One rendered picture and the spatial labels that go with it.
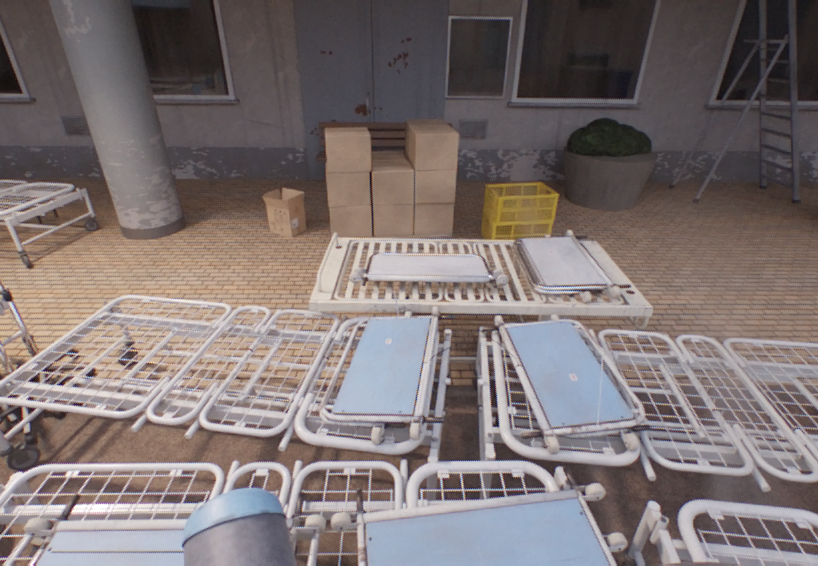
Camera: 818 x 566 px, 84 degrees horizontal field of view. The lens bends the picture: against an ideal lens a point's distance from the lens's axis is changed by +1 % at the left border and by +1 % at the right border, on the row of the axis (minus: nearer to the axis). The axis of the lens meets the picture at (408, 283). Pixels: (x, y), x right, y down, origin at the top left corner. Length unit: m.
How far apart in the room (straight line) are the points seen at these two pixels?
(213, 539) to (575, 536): 1.24
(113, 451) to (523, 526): 2.08
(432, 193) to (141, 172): 2.81
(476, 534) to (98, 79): 4.61
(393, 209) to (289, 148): 2.83
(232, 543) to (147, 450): 2.25
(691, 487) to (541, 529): 1.24
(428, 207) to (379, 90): 2.51
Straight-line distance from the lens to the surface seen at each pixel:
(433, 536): 1.56
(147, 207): 5.27
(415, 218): 4.44
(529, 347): 2.31
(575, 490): 1.74
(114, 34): 5.06
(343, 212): 4.34
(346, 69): 6.53
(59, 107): 8.04
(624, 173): 5.92
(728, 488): 2.82
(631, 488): 2.60
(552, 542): 1.62
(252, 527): 0.59
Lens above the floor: 1.89
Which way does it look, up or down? 29 degrees down
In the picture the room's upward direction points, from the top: 1 degrees clockwise
